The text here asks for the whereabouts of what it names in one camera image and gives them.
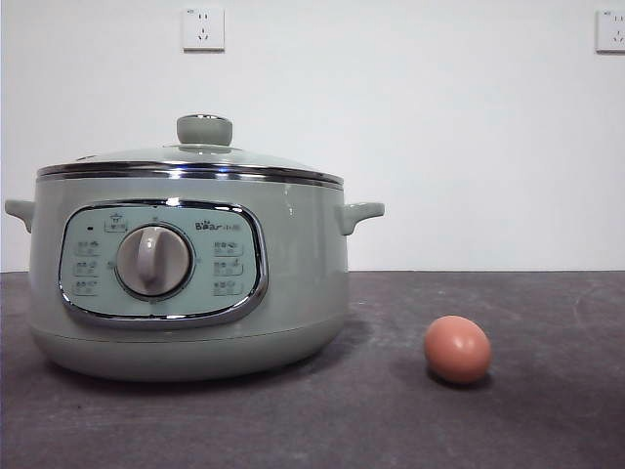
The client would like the white wall socket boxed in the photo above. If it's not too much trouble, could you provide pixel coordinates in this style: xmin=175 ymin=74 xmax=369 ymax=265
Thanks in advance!
xmin=182 ymin=6 xmax=227 ymax=54
xmin=595 ymin=9 xmax=625 ymax=55

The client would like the brown egg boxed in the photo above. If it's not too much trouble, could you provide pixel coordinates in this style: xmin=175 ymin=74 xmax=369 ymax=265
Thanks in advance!
xmin=423 ymin=315 xmax=492 ymax=385

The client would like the pale green electric cooking pot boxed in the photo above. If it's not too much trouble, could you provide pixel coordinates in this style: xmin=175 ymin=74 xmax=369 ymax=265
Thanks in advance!
xmin=4 ymin=171 xmax=386 ymax=383

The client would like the glass lid with green knob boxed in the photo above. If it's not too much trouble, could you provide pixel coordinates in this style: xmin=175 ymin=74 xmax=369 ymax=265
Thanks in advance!
xmin=37 ymin=113 xmax=344 ymax=189

